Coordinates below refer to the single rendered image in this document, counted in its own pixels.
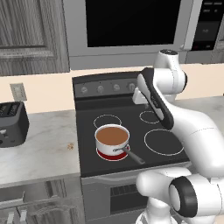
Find silver microwave door handle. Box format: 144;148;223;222
179;0;203;51

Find grey wooden cupboard door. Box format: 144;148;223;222
0;0;71;77

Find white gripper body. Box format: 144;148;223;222
132;87;151;106

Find grey drawer front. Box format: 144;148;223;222
0;178;82;205

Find silver cupboard door handle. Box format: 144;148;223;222
18;209;28;224

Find white saucepan with hot chocolate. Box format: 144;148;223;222
94;123;146;165

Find silver drawer handle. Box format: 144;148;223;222
0;191;26;210

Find grey wall outlet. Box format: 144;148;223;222
10;82;28;102

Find silver oven door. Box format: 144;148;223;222
80;171;152;224

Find black stove with hob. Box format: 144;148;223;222
72;70;193;224

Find black toaster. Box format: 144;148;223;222
0;101;31;149

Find black wall oven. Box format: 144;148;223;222
185;0;224;65

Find grey lower cupboard door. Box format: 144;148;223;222
0;198;86;224

